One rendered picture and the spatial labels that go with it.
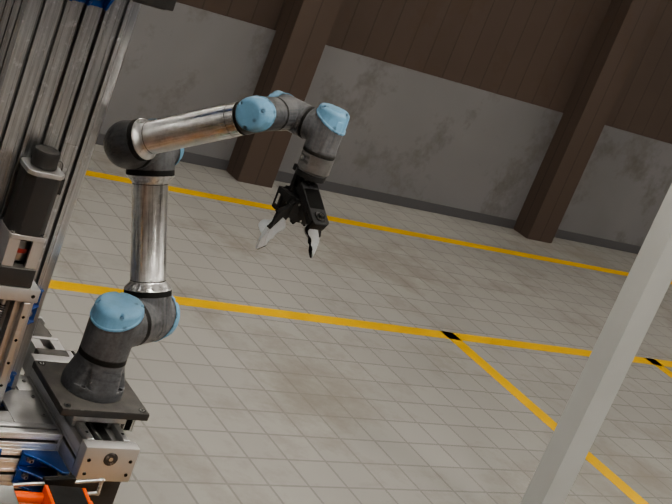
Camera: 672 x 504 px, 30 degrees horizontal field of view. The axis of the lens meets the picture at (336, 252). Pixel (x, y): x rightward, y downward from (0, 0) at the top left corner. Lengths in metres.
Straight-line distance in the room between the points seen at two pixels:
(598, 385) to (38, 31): 3.22
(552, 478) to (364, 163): 4.94
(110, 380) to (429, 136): 7.42
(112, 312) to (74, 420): 0.27
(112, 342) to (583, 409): 2.85
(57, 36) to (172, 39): 6.05
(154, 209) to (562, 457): 2.87
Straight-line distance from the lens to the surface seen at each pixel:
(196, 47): 8.92
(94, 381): 2.97
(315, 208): 2.76
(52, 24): 2.79
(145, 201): 3.01
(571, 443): 5.42
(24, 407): 3.07
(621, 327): 5.28
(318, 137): 2.76
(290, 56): 9.02
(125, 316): 2.92
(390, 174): 10.13
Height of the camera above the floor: 2.37
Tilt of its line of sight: 16 degrees down
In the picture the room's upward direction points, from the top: 22 degrees clockwise
